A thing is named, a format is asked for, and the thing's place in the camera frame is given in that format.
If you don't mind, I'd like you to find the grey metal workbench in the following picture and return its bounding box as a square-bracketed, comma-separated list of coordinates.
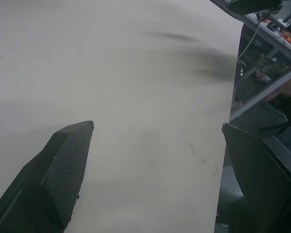
[210, 0, 291, 122]

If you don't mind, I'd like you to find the seated person in black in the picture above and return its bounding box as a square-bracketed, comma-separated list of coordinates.
[261, 75, 291, 133]

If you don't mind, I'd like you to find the white cable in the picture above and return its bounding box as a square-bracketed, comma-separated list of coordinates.
[237, 23, 261, 60]

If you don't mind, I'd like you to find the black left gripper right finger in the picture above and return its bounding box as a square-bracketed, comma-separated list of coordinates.
[222, 122, 291, 233]

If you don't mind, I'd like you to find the black monitor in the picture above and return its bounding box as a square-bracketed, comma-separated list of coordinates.
[226, 0, 283, 16]

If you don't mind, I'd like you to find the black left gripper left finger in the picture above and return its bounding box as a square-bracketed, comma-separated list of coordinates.
[0, 120, 95, 233]

